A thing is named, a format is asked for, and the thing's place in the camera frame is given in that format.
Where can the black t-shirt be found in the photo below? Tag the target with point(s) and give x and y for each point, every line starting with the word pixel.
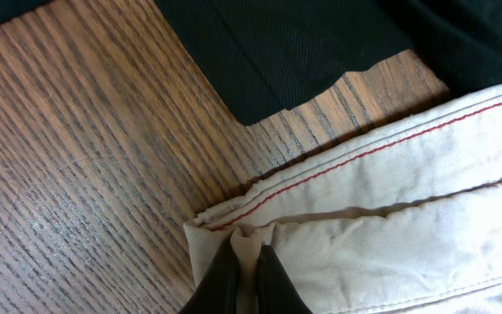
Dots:
pixel 266 56

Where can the beige cotton shorts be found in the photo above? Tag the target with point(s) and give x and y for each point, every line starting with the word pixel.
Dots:
pixel 404 219

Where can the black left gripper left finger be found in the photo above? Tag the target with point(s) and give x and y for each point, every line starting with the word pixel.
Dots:
pixel 217 292

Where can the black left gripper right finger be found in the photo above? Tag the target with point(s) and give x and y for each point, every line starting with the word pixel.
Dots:
pixel 275 292

